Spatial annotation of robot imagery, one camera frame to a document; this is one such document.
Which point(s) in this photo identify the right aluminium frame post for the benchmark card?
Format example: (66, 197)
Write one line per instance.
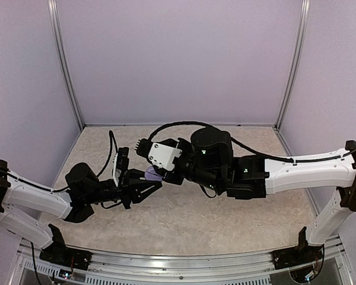
(295, 63)

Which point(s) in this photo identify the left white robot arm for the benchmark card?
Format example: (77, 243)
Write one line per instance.
(73, 205)

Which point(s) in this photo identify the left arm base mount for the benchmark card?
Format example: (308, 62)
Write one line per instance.
(60, 254)

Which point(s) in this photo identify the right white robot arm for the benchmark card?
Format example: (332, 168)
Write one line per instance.
(208, 160)

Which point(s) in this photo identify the purple round earbud case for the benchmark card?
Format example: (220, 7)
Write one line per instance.
(151, 175)

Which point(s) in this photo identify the front aluminium rail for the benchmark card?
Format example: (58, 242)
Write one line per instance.
(117, 268)

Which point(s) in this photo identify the left aluminium frame post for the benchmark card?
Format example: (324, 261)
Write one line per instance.
(63, 62)

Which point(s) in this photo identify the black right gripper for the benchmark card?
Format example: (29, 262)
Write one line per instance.
(183, 145)

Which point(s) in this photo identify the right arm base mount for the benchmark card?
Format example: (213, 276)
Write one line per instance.
(300, 254)

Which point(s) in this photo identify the aluminium frame post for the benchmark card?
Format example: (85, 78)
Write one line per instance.
(295, 63)
(63, 62)

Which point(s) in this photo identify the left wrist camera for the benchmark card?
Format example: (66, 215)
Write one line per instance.
(120, 164)

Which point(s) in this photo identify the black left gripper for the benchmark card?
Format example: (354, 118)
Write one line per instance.
(126, 193)

